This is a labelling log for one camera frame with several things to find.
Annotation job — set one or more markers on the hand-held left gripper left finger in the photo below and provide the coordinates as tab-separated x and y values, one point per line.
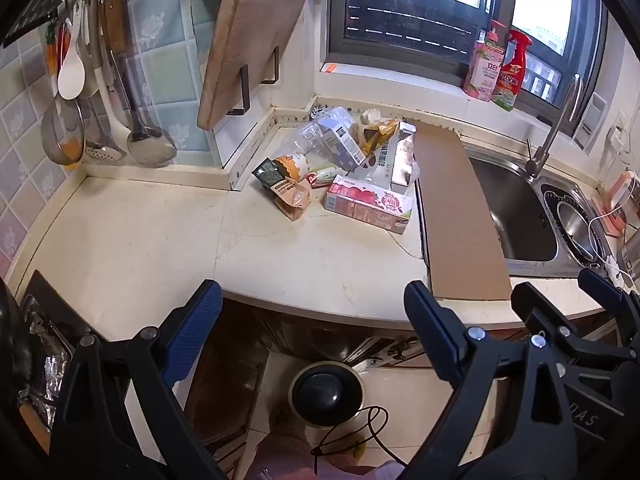
192	330

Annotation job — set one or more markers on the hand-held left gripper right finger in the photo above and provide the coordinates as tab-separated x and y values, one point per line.
432	330

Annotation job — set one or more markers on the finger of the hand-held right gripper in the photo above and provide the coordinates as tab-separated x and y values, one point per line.
615	302
575	332

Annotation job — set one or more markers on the black round trash bin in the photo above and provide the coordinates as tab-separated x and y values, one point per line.
325	395

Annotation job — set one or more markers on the white carton silver interior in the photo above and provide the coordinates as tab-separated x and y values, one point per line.
402	160

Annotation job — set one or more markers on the yellow snack wrapper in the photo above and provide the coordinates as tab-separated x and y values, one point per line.
375	135

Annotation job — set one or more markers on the clear plastic packaging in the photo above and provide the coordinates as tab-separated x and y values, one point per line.
306	140

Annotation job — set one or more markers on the white tissue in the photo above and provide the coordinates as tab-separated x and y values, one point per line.
372	116

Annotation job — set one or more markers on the pink sink rack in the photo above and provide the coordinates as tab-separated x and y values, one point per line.
620	195

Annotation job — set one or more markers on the brown cardboard sheet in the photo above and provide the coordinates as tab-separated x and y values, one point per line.
460	220

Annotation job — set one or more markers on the stainless steel sink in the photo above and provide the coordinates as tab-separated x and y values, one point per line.
520	220

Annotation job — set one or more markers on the pink drink carton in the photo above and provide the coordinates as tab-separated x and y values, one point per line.
370	202

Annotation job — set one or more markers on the aluminium foil sheet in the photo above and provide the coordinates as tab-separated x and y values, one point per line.
55	370

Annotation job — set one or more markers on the black stove top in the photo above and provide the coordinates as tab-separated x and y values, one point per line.
45	300

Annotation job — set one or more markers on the brown paper packet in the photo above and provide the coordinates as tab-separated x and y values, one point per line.
292	197

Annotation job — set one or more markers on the dark green packet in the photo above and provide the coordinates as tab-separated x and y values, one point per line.
267	172

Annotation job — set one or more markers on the steel faucet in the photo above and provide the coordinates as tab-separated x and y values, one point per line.
547	140

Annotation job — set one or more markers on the red white small packet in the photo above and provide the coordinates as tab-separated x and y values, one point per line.
320	179

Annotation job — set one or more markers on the orange white paper wrapper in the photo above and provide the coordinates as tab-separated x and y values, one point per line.
295	165

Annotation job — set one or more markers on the steel slotted spoon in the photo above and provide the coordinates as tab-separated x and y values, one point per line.
102	152

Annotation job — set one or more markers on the blue white small box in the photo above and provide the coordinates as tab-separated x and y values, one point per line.
340	142

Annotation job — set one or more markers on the steel mesh strainer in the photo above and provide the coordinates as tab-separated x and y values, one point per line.
59	135

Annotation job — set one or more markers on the black cutting board rack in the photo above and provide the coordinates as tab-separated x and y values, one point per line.
245	96

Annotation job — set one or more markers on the red spray bottle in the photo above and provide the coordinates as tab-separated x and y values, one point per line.
512	75

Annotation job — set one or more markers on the pink pump bottle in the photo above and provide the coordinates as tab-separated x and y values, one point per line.
482	72

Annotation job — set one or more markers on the white rice paddle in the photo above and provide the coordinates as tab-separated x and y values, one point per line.
70	77

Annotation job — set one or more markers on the small orange sill object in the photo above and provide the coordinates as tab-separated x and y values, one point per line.
329	67

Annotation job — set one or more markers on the wooden cutting board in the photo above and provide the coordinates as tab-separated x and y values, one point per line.
250	35

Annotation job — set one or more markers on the orange hanging utensil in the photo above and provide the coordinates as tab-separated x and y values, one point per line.
52	52

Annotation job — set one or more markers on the white plastic wall holder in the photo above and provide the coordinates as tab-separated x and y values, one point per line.
592	120

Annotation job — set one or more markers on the dark window frame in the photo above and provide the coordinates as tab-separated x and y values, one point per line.
415	59

